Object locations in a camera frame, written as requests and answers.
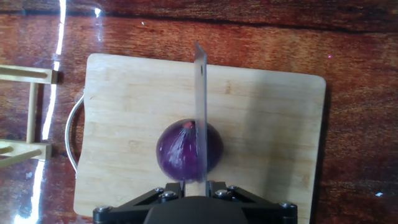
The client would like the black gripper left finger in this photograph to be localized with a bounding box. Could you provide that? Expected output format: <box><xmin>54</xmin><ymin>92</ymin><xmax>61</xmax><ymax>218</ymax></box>
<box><xmin>92</xmin><ymin>182</ymin><xmax>187</xmax><ymax>224</ymax></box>

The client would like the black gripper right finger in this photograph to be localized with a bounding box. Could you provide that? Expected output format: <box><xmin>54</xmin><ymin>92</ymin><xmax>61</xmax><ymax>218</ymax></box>
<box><xmin>207</xmin><ymin>180</ymin><xmax>299</xmax><ymax>224</ymax></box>

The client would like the purple onion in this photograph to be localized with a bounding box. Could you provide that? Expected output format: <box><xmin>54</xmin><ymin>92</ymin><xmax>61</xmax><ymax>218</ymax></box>
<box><xmin>155</xmin><ymin>118</ymin><xmax>224</xmax><ymax>183</ymax></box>

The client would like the steel cleaver knife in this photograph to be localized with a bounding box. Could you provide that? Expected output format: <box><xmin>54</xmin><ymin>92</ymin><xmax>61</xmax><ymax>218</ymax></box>
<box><xmin>185</xmin><ymin>41</ymin><xmax>208</xmax><ymax>197</ymax></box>

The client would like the bamboo cutting board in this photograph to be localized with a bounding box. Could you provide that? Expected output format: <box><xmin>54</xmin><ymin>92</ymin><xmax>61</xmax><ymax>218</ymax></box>
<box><xmin>64</xmin><ymin>53</ymin><xmax>327</xmax><ymax>224</ymax></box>

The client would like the wooden knife rack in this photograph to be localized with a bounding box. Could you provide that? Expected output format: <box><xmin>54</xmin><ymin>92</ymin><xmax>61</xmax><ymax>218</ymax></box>
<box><xmin>0</xmin><ymin>64</ymin><xmax>59</xmax><ymax>169</ymax></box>

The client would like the glossy wood-grain table mat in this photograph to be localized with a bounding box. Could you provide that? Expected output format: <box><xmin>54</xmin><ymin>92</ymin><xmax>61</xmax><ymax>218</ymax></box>
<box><xmin>0</xmin><ymin>0</ymin><xmax>398</xmax><ymax>224</ymax></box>

